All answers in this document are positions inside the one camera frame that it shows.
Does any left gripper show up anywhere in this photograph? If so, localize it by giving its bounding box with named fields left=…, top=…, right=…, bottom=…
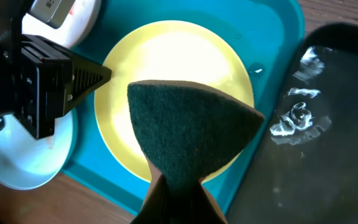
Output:
left=0, top=0, right=112, bottom=139

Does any yellow-green plate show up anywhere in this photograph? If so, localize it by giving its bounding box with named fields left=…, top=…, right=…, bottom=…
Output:
left=94, top=21, right=254, bottom=182

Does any green scrubbing sponge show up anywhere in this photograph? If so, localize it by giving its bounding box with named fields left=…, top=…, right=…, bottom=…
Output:
left=127, top=80, right=264, bottom=223

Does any black plastic tray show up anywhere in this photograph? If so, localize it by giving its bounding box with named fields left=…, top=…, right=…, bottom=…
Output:
left=226, top=23, right=358, bottom=223

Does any white plate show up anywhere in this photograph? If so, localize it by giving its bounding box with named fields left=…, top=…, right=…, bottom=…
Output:
left=22, top=0, right=101, bottom=48

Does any light blue plate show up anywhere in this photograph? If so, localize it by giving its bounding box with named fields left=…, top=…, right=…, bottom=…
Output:
left=0, top=110, right=78, bottom=190

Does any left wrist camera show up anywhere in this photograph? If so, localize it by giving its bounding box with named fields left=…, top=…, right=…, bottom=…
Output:
left=29, top=0, right=75, bottom=29

